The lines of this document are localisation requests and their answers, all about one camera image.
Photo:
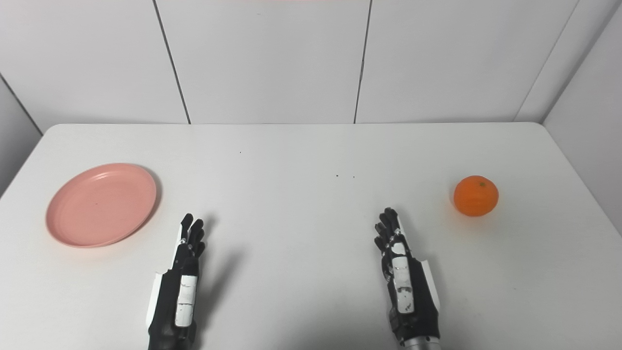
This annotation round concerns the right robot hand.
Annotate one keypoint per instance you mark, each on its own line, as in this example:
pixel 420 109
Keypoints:
pixel 410 296

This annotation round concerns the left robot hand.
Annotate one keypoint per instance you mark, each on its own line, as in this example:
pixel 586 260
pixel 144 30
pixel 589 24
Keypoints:
pixel 172 296

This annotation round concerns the pink round plate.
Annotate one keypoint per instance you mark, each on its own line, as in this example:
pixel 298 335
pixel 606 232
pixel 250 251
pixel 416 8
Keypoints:
pixel 101 204

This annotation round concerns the orange fruit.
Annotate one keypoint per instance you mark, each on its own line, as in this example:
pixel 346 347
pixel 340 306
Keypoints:
pixel 476 196

